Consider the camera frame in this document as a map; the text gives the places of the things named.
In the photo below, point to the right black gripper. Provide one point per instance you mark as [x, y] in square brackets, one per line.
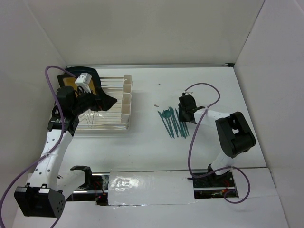
[181, 117]

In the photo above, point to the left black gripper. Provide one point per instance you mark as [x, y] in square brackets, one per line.
[103, 102]

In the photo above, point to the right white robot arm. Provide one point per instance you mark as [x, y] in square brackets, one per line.
[234, 135]

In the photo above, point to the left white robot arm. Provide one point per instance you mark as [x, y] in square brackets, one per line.
[46, 191]

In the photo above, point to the clear dish rack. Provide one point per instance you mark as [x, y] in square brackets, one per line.
[90, 121]

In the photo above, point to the white utensil holder near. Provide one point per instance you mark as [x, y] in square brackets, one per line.
[126, 107]

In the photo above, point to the white utensil holder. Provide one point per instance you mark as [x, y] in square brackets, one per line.
[126, 107]
[127, 83]

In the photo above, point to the teal utensil pile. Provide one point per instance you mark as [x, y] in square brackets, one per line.
[180, 129]

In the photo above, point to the teal spoon on table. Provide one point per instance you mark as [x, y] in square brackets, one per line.
[165, 117]

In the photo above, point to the white utensil holder far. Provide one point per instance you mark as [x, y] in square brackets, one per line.
[127, 83]

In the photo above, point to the dark teal plate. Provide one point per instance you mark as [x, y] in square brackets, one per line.
[77, 71]

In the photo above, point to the reflective tape sheet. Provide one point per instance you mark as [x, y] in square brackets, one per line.
[150, 188]

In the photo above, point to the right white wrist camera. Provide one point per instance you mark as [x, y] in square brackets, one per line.
[186, 92]

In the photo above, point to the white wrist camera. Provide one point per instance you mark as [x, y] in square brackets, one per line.
[186, 92]
[83, 82]

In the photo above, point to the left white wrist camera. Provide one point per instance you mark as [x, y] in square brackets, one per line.
[83, 82]

